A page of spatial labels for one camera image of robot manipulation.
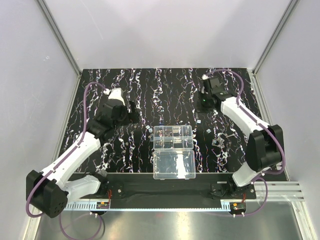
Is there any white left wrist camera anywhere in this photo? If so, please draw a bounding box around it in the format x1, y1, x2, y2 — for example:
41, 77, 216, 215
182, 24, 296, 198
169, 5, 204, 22
103, 87, 125, 105

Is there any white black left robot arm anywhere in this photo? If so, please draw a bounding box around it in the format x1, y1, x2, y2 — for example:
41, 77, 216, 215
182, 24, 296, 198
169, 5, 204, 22
25, 99, 139, 218

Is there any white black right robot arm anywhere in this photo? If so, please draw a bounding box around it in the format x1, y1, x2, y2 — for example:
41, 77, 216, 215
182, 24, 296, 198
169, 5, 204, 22
199, 74, 286, 196

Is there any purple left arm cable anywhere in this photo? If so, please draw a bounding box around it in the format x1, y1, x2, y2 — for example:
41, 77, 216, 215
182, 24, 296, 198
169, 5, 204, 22
26, 81, 111, 238

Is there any aluminium frame profile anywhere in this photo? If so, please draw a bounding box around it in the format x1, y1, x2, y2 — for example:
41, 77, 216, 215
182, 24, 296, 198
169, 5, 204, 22
36, 0, 83, 78

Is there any grey cable duct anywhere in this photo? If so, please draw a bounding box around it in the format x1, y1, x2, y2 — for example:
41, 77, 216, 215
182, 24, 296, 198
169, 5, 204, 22
64, 199, 231, 212

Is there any clear plastic organizer box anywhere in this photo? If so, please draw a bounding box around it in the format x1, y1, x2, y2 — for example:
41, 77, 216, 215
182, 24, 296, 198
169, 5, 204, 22
152, 125, 196, 180

